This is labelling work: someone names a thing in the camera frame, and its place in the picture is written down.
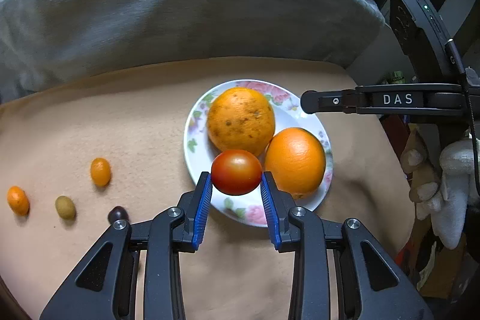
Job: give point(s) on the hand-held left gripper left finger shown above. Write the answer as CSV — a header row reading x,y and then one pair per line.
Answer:
x,y
202,215

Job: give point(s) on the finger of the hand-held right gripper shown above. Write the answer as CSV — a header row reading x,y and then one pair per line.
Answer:
x,y
322,101

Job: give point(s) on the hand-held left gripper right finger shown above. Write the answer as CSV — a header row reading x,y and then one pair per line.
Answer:
x,y
270,215

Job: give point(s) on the white floral plate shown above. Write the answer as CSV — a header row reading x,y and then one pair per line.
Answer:
x,y
197,162

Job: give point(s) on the red tomato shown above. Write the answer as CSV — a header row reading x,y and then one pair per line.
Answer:
x,y
236,172

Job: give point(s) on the smooth orange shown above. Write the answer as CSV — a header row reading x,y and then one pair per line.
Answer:
x,y
296,158

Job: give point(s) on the spotted orange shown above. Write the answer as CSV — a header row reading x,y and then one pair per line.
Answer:
x,y
240,119

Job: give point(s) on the dark purple grape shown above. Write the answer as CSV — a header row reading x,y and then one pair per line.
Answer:
x,y
117,214

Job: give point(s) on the small orange kumquat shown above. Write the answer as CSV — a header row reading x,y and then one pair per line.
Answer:
x,y
18,200
100,172

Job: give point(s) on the small olive green fruit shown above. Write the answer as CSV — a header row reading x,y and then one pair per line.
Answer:
x,y
65,207

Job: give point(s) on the person's right hand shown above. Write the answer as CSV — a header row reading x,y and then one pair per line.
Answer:
x,y
455,192

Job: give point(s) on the green printed package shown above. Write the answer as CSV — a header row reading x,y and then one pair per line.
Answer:
x,y
395,77

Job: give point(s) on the tan mat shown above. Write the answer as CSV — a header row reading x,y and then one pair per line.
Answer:
x,y
112,117

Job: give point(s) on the grey fleece blanket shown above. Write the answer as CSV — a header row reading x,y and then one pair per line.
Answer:
x,y
168,5

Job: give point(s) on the brown cardboard box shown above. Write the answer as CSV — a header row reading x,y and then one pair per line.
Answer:
x,y
438,286

